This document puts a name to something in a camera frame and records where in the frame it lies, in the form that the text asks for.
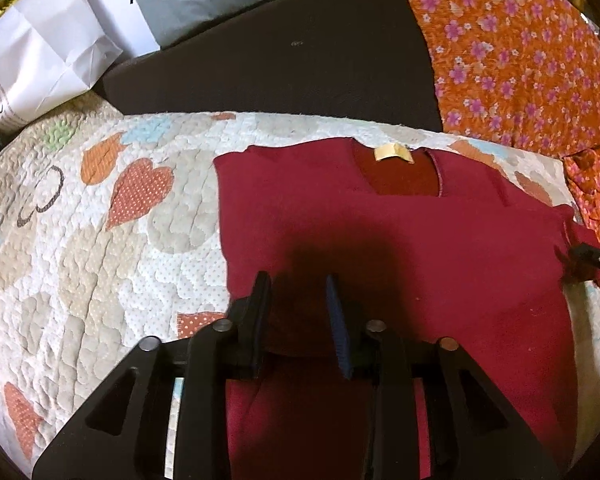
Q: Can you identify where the black ribbed fabric cushion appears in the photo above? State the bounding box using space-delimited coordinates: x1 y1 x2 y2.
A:
95 0 442 131

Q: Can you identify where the dark red small sweater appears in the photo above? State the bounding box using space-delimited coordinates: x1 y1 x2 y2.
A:
214 138 596 479

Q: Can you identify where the orange floral fabric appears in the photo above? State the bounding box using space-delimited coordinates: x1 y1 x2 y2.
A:
408 0 600 240

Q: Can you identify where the white paper shopping bag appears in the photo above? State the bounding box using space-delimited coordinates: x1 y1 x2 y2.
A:
0 0 158 136

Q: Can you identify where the quilted heart pattern bedspread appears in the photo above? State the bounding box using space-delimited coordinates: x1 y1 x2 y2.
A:
0 94 573 478

